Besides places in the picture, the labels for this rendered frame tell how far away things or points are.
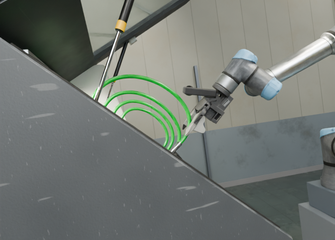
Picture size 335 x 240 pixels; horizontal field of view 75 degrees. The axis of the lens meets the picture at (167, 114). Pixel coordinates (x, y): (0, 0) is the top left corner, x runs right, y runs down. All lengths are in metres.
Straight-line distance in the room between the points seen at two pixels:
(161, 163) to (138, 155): 0.05
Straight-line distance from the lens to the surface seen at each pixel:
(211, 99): 0.81
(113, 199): 0.45
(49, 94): 0.44
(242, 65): 0.81
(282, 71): 0.97
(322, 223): 1.11
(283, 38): 4.17
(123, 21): 0.49
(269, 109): 3.85
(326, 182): 1.08
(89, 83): 1.14
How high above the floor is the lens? 1.28
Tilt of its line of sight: 1 degrees down
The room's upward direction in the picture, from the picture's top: 8 degrees counter-clockwise
